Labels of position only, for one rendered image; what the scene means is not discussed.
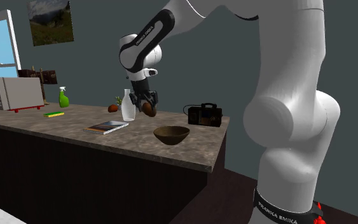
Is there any dark brown knife rack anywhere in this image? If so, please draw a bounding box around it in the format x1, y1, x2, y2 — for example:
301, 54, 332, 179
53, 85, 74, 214
17, 66, 59, 106

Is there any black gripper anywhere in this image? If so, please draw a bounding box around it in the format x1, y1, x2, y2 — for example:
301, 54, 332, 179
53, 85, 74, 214
128, 78, 160, 113

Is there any black portable radio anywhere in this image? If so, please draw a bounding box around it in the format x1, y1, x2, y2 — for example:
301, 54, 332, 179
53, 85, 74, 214
183, 102, 223, 128

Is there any landscape wall picture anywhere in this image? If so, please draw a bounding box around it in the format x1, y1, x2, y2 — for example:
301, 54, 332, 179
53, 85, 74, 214
26, 0, 75, 47

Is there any green spray bottle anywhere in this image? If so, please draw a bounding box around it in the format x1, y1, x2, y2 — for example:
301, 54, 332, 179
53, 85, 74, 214
58, 86, 70, 108

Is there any book with picture cover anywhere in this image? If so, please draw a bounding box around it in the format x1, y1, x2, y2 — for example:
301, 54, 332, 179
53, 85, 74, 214
83, 120, 130, 136

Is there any clear glass bottle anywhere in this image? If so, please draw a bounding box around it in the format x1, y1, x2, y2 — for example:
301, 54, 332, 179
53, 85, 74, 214
121, 88, 136, 122

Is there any brown wooden bowl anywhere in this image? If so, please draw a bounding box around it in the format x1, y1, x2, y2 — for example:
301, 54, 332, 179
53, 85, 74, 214
153, 125, 191, 146

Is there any grey microwave with red frame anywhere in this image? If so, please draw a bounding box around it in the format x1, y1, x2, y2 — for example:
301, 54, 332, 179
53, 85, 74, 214
0, 76, 45, 113

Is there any dark kitchen counter cabinet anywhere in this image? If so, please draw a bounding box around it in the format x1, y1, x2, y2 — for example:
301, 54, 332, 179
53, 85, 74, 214
0, 121, 228, 224

